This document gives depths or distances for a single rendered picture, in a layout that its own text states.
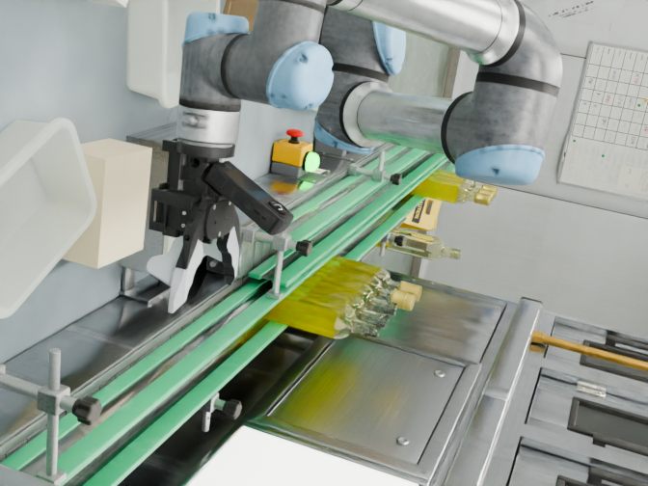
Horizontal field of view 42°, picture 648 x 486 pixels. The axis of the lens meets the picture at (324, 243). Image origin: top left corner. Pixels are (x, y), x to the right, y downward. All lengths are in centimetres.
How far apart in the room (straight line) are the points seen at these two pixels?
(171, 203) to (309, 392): 65
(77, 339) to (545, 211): 649
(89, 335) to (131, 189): 23
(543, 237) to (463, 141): 643
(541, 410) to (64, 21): 117
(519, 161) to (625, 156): 624
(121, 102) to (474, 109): 53
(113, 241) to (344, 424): 54
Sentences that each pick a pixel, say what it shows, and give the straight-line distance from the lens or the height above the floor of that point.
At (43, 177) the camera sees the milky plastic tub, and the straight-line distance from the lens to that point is 120.
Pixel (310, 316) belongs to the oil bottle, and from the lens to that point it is 158.
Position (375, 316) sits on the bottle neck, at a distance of 162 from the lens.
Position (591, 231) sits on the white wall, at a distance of 757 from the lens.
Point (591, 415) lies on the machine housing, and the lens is 184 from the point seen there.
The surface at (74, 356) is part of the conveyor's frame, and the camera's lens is 127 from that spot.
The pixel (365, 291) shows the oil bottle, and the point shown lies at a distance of 167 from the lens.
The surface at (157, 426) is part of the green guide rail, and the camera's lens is 128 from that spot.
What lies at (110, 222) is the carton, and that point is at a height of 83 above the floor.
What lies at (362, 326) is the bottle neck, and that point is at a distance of 157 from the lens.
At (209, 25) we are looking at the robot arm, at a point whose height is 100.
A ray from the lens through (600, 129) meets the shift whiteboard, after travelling 738.
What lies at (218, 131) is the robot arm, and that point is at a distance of 101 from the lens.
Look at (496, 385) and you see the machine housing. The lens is 176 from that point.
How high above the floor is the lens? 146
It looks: 17 degrees down
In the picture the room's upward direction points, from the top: 104 degrees clockwise
